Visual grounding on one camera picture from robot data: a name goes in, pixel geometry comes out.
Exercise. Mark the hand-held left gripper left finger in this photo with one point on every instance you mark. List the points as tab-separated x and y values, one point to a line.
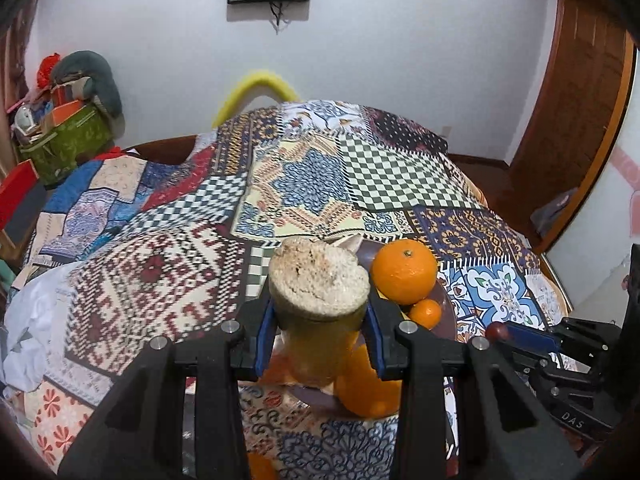
265	340

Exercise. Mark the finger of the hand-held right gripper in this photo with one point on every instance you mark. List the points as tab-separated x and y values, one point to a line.
532	366
532	337

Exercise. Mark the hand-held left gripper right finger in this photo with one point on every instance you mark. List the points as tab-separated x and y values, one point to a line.
376	340

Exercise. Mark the red date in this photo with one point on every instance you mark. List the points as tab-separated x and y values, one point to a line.
496	331

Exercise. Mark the large orange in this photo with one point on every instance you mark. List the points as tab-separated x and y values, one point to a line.
367	387
404	270

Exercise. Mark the small tangerine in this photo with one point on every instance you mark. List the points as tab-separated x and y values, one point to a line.
426	314
261	467

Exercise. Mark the sugarcane piece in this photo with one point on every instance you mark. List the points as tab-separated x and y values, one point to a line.
317	300

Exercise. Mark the purple round plate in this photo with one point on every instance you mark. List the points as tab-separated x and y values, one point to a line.
445	305

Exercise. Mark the grey cloth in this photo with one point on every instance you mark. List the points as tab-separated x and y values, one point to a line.
552	212

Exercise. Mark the patchwork tablecloth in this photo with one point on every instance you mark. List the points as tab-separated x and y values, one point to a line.
310	185

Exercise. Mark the patchwork blanket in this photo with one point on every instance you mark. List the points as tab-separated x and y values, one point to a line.
95	205

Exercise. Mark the white crumpled cloth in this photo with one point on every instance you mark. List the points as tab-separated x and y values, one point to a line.
30	320

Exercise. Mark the brown wooden door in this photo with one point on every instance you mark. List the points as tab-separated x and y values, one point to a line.
575	100

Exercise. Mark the green cardboard box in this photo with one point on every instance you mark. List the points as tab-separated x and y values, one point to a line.
70	145

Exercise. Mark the red box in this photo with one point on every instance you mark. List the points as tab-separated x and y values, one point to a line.
17	195

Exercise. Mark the grey pillow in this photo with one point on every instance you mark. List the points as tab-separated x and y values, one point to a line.
95	72

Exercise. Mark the red plastic bag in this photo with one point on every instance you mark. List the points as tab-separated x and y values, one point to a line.
46	67

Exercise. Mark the striped brown curtain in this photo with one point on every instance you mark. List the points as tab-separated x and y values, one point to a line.
15	60

